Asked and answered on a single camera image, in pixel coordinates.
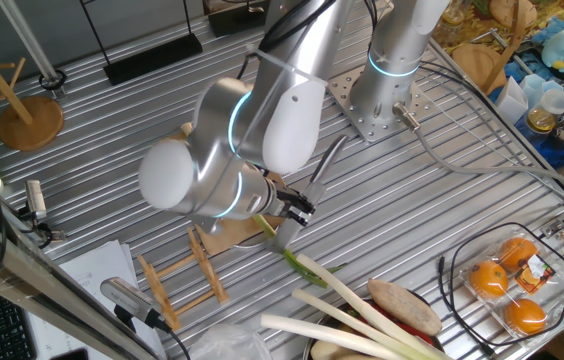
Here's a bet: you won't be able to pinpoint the glass flask with yellow liquid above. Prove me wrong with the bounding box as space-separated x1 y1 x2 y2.
525 88 564 135

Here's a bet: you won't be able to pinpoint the clear plastic bag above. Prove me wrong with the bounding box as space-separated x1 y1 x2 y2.
188 323 274 360

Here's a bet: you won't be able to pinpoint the small silver camera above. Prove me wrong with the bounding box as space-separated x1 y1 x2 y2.
24 178 49 222

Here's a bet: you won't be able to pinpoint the aluminium pole with black ring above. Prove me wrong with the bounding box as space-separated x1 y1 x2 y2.
0 0 69 100

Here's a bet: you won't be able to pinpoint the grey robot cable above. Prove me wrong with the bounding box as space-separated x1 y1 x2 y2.
391 101 564 200

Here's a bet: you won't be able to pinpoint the pale potato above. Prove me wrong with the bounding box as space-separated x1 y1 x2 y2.
310 339 363 360

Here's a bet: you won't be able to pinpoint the steel cleaver knife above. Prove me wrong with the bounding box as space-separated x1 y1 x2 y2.
265 133 351 255

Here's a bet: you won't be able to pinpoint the white paper box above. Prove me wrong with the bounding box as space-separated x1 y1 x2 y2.
493 76 532 126

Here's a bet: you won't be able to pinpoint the orange label sticker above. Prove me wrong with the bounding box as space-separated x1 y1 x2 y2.
513 253 557 296

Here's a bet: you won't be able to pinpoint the metal camera mount clamp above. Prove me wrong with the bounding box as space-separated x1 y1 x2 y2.
15 204 67 249

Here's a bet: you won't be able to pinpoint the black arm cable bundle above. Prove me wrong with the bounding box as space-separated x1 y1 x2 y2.
235 0 384 80

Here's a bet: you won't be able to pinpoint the aluminium frame beam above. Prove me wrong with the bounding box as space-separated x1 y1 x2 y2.
0 199 162 360

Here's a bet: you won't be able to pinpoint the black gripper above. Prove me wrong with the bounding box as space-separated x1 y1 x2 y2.
272 182 317 229

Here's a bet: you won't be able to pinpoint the thin black cable loop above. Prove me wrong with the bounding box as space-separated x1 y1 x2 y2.
435 221 564 359

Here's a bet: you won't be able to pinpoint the brown sweet potato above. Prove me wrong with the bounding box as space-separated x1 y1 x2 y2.
365 277 444 337

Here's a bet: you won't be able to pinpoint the white paper sheets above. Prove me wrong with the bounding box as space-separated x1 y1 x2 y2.
26 239 168 360

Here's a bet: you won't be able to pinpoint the long scallion with green top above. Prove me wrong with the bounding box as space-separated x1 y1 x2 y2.
251 213 349 290

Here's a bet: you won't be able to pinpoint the wooden cutting board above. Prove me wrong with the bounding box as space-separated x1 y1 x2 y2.
176 122 289 258

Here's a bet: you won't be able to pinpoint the round woven wooden item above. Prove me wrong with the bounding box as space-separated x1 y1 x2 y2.
488 0 539 30

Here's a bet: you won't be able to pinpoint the blue cloth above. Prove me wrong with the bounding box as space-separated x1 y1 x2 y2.
501 9 564 169

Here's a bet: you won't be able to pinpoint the wooden knife rack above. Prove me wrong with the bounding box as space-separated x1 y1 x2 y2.
136 228 230 332

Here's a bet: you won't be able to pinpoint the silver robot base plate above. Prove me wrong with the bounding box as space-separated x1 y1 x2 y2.
325 64 436 145

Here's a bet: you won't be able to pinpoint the black cables at robot base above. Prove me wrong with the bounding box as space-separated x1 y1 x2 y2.
418 59 564 204

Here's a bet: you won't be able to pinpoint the clear glass bottle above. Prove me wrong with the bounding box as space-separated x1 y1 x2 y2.
433 0 469 44

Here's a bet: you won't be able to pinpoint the orange fruit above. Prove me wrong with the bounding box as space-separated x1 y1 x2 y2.
502 297 548 336
498 236 539 274
467 259 510 300

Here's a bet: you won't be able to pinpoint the metal bowl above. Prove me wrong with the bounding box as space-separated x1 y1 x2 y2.
301 298 444 360

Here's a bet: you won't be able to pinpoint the red vegetable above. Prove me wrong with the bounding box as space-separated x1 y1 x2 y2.
355 298 437 347

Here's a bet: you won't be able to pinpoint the black stand with thin rod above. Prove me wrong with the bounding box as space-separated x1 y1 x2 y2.
79 0 205 87

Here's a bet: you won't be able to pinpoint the wooden mug tree stand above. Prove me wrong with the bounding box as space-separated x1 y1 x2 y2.
0 22 66 153
450 0 529 96

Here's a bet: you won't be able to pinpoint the silver camera with black cable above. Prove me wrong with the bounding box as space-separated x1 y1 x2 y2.
100 276 192 360

